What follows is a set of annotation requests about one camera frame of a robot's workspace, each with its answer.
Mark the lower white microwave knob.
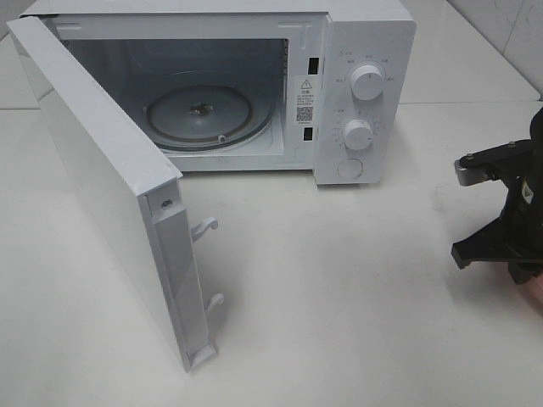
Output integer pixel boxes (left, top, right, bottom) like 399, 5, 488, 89
343, 120, 373, 151

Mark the round white door button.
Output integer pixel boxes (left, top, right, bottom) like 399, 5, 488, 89
338, 159, 363, 179

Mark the white microwave oven body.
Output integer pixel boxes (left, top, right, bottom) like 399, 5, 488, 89
16, 1, 417, 185

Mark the white warning label sticker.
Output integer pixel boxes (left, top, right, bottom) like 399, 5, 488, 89
294, 75, 318, 125

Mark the upper white microwave knob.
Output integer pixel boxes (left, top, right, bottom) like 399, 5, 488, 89
349, 62, 385, 101

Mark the white microwave knob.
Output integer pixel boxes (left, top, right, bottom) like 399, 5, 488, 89
349, 62, 385, 101
343, 120, 373, 151

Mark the glass microwave turntable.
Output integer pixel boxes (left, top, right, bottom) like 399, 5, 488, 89
145, 85, 274, 152

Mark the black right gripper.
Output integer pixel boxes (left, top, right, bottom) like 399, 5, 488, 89
451, 111, 542, 285

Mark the pink round plate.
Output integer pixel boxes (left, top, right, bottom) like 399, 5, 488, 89
524, 275, 543, 315

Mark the white microwave door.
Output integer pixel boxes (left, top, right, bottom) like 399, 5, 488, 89
8, 17, 224, 371

